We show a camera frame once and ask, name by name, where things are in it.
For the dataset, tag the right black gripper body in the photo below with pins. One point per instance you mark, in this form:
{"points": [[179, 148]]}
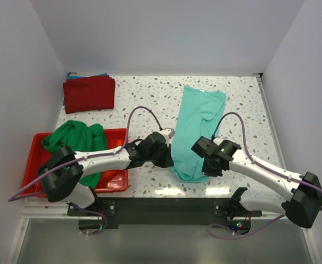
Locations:
{"points": [[210, 168]]}

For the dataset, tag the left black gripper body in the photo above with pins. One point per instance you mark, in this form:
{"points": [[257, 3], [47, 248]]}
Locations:
{"points": [[166, 158]]}

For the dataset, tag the teal t shirt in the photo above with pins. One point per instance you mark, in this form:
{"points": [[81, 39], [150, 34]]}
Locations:
{"points": [[199, 114]]}

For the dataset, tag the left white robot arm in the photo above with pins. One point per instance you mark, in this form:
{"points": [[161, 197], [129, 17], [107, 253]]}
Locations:
{"points": [[61, 174]]}

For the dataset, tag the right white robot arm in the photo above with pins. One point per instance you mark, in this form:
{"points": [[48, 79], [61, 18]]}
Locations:
{"points": [[299, 197]]}

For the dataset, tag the orange t shirt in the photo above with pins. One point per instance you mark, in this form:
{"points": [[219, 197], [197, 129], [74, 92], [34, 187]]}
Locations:
{"points": [[112, 174]]}

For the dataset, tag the red plastic bin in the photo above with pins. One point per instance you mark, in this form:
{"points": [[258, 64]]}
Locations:
{"points": [[38, 156]]}

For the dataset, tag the green t shirt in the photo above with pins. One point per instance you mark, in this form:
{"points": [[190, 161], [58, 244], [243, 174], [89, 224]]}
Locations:
{"points": [[77, 135]]}

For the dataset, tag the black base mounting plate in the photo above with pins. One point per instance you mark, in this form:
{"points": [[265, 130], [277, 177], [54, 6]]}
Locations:
{"points": [[161, 211]]}

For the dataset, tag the folded dark red t shirt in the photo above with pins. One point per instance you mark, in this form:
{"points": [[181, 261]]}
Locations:
{"points": [[89, 94]]}

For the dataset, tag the folded blue t shirt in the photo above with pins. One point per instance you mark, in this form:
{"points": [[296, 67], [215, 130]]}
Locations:
{"points": [[80, 77]]}

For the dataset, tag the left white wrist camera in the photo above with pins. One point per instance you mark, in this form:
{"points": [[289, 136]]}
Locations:
{"points": [[168, 133]]}

